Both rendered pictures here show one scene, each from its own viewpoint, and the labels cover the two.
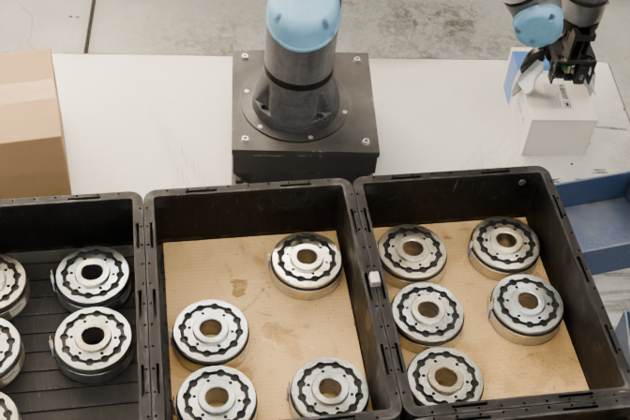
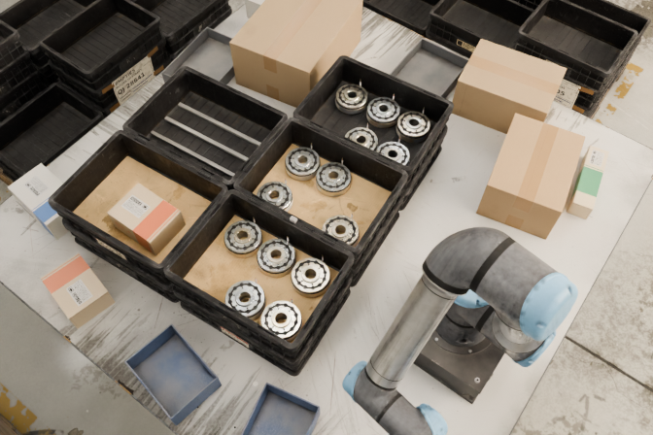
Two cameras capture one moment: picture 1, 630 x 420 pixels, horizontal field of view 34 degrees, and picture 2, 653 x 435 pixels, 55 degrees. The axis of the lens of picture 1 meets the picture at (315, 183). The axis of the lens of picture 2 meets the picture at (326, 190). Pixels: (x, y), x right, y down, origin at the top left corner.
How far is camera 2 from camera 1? 1.67 m
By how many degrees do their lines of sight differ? 69
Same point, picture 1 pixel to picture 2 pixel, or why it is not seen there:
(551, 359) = (218, 294)
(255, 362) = (312, 190)
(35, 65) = (550, 199)
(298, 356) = (302, 205)
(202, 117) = not seen: hidden behind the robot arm
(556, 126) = not seen: outside the picture
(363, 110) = (432, 351)
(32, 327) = (387, 134)
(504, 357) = (235, 277)
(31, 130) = (498, 175)
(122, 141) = not seen: hidden behind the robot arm
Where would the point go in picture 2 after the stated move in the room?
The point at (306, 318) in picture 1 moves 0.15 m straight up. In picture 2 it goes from (317, 219) to (317, 190)
